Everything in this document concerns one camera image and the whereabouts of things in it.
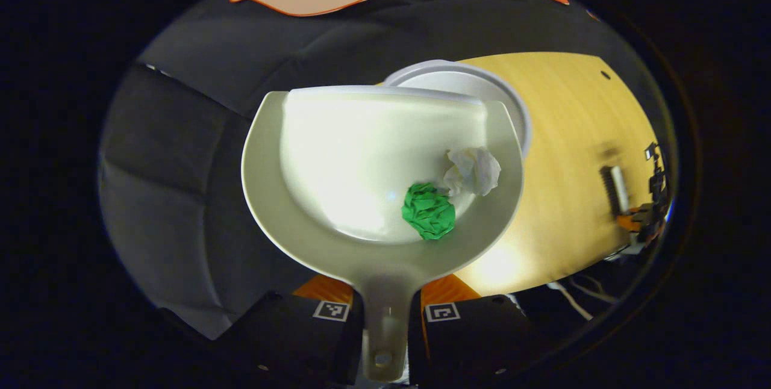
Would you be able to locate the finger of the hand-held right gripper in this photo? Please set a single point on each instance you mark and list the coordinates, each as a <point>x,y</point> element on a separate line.
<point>631,222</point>

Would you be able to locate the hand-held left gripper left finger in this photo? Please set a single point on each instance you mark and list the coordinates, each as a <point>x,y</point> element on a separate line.
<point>283,341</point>

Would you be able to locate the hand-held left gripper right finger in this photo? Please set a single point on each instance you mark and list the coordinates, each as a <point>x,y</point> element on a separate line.
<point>476,335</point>

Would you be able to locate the green paper ball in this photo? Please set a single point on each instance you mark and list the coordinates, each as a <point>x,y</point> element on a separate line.
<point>429,211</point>

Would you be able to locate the grey plastic dustpan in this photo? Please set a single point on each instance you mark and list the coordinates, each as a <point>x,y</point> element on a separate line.
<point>349,154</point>

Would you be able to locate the white ribbed garbage bin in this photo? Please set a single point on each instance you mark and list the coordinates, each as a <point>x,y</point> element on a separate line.
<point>482,85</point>

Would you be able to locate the white paper ball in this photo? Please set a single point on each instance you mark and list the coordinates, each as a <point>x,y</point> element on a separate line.
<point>476,169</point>

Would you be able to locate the small grey broom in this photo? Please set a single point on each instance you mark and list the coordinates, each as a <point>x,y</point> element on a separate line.
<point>617,187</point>

